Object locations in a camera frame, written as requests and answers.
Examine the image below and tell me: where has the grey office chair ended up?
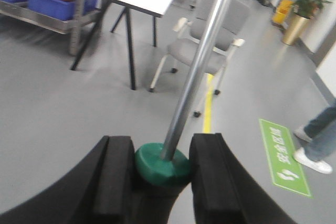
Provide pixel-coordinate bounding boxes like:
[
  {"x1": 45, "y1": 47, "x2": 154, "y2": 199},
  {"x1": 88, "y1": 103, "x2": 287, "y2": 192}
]
[{"x1": 149, "y1": 0, "x2": 251, "y2": 118}]

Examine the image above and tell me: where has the gold planter with plant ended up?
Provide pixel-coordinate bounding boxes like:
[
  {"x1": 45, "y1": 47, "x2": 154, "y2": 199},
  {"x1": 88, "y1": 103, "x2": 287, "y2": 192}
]
[{"x1": 282, "y1": 0, "x2": 334, "y2": 46}]

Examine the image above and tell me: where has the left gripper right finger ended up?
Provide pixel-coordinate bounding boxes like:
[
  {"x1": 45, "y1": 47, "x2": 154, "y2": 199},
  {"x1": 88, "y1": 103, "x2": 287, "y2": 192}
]
[{"x1": 189, "y1": 133, "x2": 295, "y2": 223}]

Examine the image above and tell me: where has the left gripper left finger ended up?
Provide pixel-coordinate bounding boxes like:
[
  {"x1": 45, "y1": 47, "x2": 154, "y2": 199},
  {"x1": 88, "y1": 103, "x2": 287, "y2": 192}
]
[{"x1": 1, "y1": 136, "x2": 134, "y2": 223}]

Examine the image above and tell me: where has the green floor safety sign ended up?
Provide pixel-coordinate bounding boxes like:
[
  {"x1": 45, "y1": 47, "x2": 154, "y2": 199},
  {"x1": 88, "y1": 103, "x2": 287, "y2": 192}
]
[{"x1": 259, "y1": 119, "x2": 312, "y2": 198}]

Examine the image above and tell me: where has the blue shelf bin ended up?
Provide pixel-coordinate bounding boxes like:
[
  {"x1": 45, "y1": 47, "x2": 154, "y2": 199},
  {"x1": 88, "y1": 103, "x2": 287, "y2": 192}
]
[{"x1": 27, "y1": 0, "x2": 75, "y2": 21}]

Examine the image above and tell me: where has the green-handled screwdriver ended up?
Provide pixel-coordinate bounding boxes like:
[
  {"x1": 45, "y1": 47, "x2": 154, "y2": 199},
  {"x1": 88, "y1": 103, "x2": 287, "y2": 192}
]
[{"x1": 133, "y1": 0, "x2": 228, "y2": 223}]

